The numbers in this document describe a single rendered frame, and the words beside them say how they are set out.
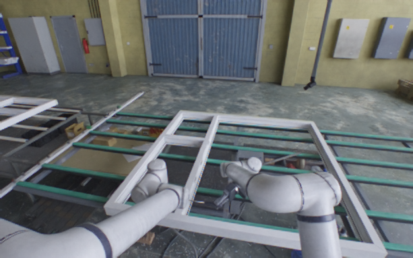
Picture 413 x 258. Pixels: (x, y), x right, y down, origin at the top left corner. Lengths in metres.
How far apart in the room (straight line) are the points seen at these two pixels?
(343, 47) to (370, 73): 1.32
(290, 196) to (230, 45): 6.80
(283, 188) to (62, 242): 0.56
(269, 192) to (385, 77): 8.05
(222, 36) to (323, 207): 6.84
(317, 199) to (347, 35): 7.05
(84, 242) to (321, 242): 0.63
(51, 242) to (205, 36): 7.20
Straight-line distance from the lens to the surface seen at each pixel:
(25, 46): 10.85
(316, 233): 0.77
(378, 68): 8.41
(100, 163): 2.31
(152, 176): 0.97
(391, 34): 8.10
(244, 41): 7.25
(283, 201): 0.70
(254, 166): 1.25
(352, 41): 7.70
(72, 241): 0.46
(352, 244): 1.34
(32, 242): 0.46
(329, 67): 7.83
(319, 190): 0.75
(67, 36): 10.05
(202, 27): 7.37
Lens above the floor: 1.89
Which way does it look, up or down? 28 degrees down
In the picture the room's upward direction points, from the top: straight up
